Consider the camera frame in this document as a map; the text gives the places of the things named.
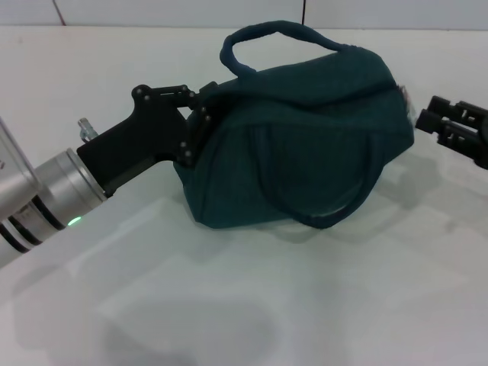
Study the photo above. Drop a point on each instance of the small silver connector plug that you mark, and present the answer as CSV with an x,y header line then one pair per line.
x,y
85,129

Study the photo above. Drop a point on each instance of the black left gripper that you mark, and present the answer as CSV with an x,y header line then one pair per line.
x,y
129,141

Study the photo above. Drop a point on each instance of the dark teal fabric bag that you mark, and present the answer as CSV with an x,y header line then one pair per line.
x,y
297,137

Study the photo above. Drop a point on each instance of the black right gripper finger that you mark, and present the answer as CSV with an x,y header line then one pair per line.
x,y
461,107
453,139

